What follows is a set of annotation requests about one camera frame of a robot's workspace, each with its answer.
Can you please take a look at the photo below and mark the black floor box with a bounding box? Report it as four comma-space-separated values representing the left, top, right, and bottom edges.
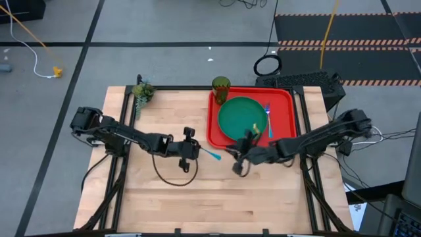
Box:
0, 0, 46, 24

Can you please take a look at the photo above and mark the black power adapter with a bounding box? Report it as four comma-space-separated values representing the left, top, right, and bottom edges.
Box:
337, 140, 353, 157

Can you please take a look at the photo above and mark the yellow cable with plug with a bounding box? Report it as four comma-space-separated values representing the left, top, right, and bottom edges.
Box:
0, 5, 64, 78

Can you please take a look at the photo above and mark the yellow hanging cable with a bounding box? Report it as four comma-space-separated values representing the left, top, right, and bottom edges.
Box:
319, 0, 340, 70

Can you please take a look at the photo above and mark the black side desk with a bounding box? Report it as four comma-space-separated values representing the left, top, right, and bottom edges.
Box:
345, 179, 421, 237

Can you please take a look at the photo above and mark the black computer monitor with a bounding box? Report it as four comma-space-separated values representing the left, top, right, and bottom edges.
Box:
401, 111, 421, 208

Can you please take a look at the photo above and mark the blue-handled metal spoon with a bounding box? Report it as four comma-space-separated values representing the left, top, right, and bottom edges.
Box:
200, 147, 222, 161

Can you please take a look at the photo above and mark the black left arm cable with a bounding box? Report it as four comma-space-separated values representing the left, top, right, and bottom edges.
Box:
151, 153, 199, 187

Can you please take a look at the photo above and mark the red plastic tray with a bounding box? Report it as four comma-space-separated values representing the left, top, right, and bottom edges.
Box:
206, 86, 298, 151

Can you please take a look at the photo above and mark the green faceted plastic cup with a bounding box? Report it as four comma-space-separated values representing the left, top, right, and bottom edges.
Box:
211, 76, 231, 106

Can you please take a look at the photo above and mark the blue-handled metal fork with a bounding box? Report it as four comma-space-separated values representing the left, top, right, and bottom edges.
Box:
264, 103, 274, 140

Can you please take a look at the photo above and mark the black aluminium table frame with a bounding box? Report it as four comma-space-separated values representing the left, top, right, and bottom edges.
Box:
78, 84, 355, 237

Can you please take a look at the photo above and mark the green plastic plate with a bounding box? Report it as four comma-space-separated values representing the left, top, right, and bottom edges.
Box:
217, 96, 268, 142

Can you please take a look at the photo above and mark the black cable bundle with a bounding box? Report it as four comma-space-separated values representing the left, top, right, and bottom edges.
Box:
218, 0, 268, 10

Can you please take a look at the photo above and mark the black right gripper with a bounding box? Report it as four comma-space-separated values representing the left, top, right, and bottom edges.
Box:
225, 130, 280, 177

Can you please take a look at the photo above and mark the black orange-striped floor mat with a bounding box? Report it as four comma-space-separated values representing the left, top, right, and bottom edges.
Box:
274, 12, 421, 87

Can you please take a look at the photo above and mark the white paper sheet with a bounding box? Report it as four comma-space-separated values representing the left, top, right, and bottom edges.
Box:
343, 182, 368, 231

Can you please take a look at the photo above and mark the black computer tower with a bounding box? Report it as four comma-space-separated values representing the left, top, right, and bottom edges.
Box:
255, 71, 347, 112

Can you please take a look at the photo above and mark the black cable with coil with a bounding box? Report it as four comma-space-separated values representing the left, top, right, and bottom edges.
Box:
253, 0, 283, 77

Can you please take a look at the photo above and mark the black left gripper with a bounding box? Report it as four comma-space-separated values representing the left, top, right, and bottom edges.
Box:
166, 126, 205, 174

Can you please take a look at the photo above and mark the white floor cable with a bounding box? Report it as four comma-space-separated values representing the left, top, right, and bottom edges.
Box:
5, 0, 57, 79

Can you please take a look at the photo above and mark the black keyboard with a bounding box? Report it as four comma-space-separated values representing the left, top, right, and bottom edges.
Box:
393, 210, 421, 237

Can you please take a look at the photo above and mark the potted succulent plant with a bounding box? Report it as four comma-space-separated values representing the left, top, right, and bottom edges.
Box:
131, 74, 156, 121

